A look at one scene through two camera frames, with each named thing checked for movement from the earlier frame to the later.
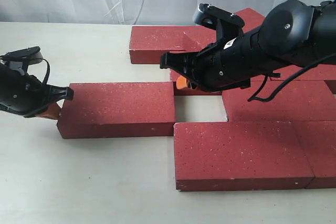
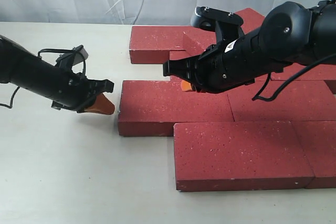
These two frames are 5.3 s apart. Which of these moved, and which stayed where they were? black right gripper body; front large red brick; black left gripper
Moved: black left gripper
Stayed: black right gripper body; front large red brick
